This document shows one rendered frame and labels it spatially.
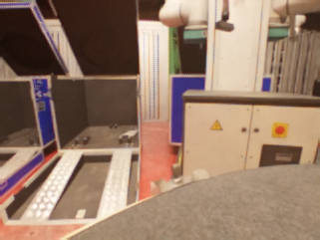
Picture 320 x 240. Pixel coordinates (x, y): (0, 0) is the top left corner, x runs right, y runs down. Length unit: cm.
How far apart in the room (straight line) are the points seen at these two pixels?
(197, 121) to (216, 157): 18
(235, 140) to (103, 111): 230
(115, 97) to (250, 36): 206
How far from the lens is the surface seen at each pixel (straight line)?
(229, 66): 114
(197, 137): 73
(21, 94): 325
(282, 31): 136
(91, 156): 193
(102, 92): 274
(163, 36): 378
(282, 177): 21
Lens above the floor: 90
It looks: 13 degrees down
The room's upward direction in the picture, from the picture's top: straight up
